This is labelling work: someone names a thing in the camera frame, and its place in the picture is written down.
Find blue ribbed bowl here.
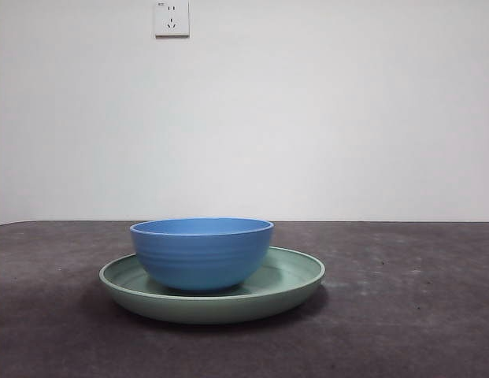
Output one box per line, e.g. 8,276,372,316
129,218,275,292

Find pale green plate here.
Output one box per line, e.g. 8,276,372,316
98,246,326,325

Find white wall socket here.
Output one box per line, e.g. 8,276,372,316
155,0,191,39

